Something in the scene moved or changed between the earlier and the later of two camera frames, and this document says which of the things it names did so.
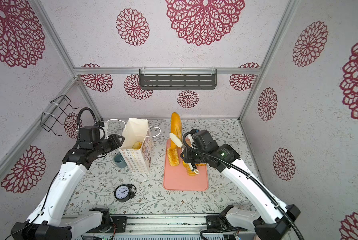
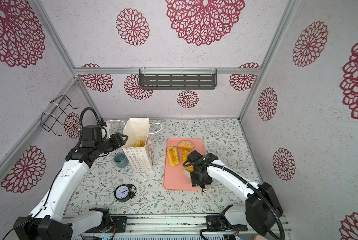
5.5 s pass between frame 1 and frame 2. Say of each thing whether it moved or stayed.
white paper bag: stayed
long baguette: moved
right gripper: moved
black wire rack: stayed
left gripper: stayed
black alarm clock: stayed
